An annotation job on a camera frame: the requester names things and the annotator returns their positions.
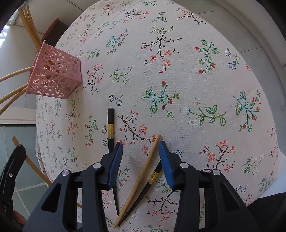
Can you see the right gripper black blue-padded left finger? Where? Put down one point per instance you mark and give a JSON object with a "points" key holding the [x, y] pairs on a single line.
{"points": [[57, 209]]}

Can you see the red-lined dark trash bin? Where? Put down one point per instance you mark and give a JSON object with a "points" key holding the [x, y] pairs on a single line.
{"points": [[54, 32]]}

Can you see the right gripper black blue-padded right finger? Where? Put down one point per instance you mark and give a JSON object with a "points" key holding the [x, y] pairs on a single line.
{"points": [[207, 202]]}

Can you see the black gold-banded chopstick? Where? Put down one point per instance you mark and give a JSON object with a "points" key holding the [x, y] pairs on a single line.
{"points": [[111, 148], [143, 192]]}

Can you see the pink perforated utensil holder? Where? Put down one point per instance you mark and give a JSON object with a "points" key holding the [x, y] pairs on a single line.
{"points": [[55, 73]]}

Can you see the floral tablecloth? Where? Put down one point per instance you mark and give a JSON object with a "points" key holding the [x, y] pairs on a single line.
{"points": [[166, 72]]}

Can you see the light wooden chopstick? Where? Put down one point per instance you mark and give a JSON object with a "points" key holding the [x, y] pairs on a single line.
{"points": [[139, 180]]}

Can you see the wooden chopstick in holder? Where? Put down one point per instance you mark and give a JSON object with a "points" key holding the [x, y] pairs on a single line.
{"points": [[16, 73], [28, 23], [12, 96]]}

